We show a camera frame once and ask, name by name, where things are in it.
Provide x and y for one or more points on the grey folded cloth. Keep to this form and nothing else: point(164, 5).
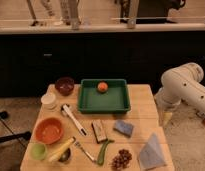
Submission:
point(151, 155)

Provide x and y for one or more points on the bunch of purple grapes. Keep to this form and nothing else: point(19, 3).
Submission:
point(122, 160)

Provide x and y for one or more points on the orange bowl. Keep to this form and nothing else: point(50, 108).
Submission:
point(49, 130)

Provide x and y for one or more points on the wooden block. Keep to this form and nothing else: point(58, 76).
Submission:
point(99, 131)

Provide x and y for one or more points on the dark red bowl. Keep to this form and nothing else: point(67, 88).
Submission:
point(64, 85)

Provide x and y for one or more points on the white paper cup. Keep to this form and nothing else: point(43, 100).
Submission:
point(49, 101)

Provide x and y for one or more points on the small green cup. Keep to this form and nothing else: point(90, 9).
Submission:
point(38, 151)

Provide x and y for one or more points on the dark metal scoop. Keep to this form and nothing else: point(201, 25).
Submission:
point(65, 156)

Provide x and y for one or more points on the green plastic tray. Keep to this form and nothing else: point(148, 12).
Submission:
point(114, 101)

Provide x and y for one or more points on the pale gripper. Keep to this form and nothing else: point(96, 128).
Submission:
point(165, 113)

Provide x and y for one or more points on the orange ball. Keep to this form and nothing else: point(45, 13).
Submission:
point(102, 87)

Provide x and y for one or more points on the white handled utensil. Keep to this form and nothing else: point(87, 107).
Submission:
point(67, 112)

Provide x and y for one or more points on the blue sponge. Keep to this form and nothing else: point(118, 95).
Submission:
point(124, 127)

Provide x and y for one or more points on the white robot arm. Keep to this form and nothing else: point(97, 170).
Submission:
point(180, 83)

